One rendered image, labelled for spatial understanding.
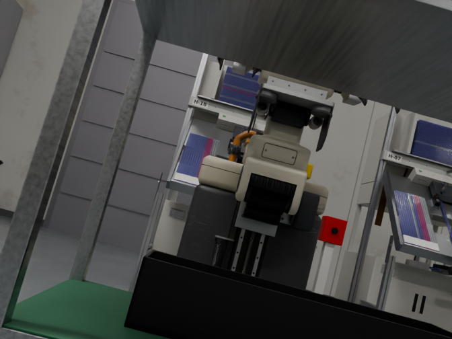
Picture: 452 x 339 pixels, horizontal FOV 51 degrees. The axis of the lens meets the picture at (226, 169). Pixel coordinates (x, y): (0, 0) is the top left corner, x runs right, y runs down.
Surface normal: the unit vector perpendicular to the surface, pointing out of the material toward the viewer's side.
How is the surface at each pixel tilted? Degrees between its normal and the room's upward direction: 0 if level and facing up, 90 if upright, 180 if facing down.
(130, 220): 90
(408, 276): 90
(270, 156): 98
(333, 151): 90
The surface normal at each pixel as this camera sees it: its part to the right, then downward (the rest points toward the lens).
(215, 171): 0.04, -0.11
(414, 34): -0.25, 0.96
